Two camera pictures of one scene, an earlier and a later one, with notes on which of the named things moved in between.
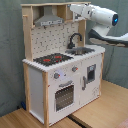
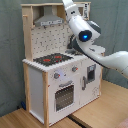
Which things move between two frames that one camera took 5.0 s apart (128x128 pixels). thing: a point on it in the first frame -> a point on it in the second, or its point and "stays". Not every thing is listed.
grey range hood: x=48 y=17 stays
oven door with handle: x=64 y=96 stays
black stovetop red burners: x=53 y=59 stays
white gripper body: x=82 y=9 -> x=71 y=10
